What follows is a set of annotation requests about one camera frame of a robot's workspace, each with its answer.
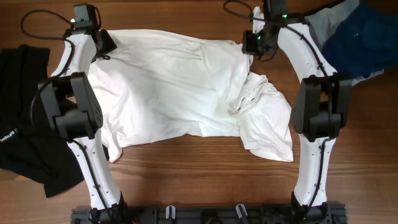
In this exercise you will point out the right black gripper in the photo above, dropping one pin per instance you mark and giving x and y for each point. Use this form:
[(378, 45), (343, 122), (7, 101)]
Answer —
[(248, 47)]

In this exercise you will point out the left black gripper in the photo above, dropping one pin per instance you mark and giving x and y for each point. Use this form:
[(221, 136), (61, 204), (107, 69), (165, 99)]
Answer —
[(109, 45)]

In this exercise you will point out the white polo shirt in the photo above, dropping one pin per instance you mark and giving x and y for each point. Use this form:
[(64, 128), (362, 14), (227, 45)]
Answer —
[(158, 85)]

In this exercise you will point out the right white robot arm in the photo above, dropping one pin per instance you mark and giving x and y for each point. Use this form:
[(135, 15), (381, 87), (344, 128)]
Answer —
[(320, 111)]

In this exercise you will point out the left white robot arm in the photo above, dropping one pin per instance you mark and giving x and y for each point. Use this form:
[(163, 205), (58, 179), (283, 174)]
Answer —
[(75, 115)]

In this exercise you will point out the light grey garment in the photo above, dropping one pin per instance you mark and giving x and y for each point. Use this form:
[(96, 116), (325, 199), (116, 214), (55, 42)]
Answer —
[(324, 23)]

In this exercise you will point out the navy blue shirt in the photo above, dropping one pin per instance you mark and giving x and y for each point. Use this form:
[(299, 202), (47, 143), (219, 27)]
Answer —
[(364, 43)]

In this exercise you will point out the black t-shirt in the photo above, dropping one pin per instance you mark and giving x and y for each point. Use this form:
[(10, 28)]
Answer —
[(26, 148)]

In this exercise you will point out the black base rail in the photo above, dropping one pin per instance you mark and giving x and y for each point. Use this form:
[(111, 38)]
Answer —
[(205, 214)]

